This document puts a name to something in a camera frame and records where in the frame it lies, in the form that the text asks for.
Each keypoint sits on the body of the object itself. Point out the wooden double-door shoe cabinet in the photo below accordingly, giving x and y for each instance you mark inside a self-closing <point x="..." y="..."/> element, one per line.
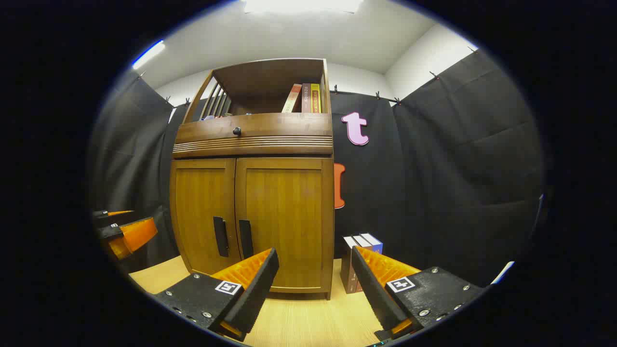
<point x="270" y="72"/>

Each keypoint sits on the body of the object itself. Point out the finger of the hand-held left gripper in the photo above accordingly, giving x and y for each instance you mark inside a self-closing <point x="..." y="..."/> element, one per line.
<point x="118" y="213"/>
<point x="137" y="236"/>

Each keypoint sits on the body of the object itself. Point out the reddish brown book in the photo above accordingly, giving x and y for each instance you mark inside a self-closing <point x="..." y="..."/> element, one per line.
<point x="361" y="241"/>

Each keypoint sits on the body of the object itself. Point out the yellow book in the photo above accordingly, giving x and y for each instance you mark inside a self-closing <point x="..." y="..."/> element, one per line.
<point x="315" y="99"/>

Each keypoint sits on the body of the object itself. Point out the wooden shoe cabinet door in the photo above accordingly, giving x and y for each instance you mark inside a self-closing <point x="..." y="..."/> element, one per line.
<point x="289" y="212"/>
<point x="197" y="212"/>

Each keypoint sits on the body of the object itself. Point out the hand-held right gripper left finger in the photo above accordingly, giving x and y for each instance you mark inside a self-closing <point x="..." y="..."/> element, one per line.
<point x="255" y="294"/>

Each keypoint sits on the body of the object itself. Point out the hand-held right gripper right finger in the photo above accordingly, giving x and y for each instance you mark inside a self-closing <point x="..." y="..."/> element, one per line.
<point x="376" y="299"/>

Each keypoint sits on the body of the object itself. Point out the dark brown book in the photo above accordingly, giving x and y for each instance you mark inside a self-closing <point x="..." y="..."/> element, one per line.
<point x="347" y="274"/>

